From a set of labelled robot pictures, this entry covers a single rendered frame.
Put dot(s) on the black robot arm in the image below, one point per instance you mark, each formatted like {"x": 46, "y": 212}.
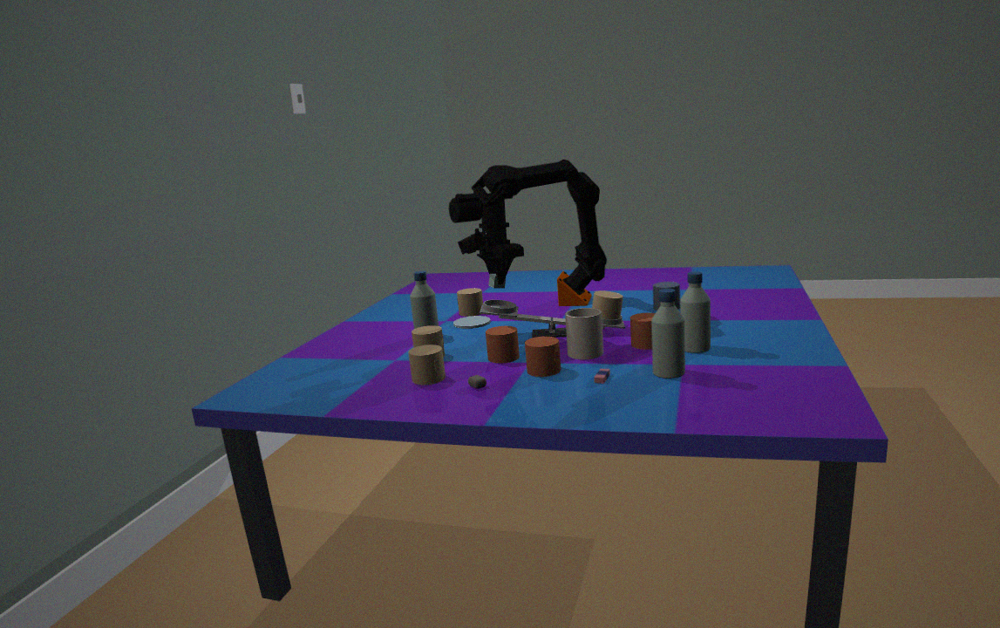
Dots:
{"x": 504, "y": 182}

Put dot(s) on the grey round disc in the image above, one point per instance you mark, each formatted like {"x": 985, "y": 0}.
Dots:
{"x": 471, "y": 322}

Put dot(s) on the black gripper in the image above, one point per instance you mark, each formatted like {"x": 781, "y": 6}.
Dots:
{"x": 499, "y": 257}

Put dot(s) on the tan cylinder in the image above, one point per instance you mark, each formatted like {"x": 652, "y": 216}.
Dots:
{"x": 610, "y": 303}
{"x": 426, "y": 365}
{"x": 428, "y": 335}
{"x": 470, "y": 302}

